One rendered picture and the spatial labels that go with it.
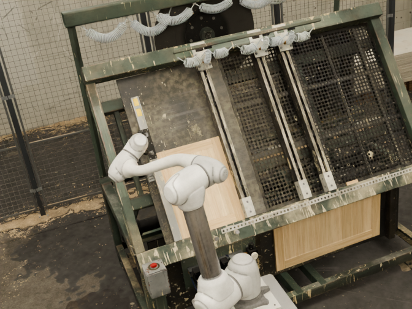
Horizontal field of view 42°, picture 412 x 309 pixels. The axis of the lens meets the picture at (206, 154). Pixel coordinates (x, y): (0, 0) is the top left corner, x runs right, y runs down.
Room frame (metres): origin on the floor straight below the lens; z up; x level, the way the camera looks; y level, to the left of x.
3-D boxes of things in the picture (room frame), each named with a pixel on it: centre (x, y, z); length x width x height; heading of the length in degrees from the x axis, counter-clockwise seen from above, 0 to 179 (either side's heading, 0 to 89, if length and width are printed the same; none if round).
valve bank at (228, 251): (2.69, -0.02, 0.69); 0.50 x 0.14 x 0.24; 108
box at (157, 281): (2.49, 0.38, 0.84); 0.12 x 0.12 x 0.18; 18
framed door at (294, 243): (3.29, -0.82, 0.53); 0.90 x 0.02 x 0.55; 108
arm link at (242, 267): (2.20, -0.10, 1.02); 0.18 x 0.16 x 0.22; 132
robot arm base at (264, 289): (2.21, -0.13, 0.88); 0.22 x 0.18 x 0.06; 106
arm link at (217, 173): (2.24, -0.01, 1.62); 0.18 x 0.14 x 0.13; 42
